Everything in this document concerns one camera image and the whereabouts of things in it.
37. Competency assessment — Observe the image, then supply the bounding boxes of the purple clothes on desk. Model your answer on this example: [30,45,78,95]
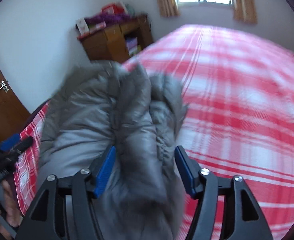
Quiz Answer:
[84,13,131,25]

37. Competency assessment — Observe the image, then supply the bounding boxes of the silver door handle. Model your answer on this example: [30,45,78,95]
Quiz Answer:
[0,80,9,93]

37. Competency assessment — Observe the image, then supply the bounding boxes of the grey puffer jacket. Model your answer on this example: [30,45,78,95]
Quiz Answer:
[37,61,188,239]

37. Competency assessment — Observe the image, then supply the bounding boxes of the white box on desk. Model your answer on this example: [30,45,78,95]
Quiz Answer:
[76,18,90,35]

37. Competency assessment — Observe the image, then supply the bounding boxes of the boxes under desk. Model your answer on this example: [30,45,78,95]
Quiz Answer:
[125,37,142,57]

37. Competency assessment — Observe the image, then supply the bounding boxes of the right yellow curtain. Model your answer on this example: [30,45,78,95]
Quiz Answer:
[233,0,257,24]

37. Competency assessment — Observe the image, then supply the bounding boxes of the red box on desk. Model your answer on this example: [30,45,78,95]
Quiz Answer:
[101,2,128,15]

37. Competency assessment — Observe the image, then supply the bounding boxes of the wooden desk with drawers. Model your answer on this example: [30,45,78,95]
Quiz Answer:
[78,14,154,63]

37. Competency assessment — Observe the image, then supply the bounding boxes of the brown wooden door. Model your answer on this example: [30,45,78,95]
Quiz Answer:
[0,38,32,151]

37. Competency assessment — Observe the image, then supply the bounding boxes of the person's left hand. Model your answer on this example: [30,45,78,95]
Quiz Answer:
[0,179,21,240]

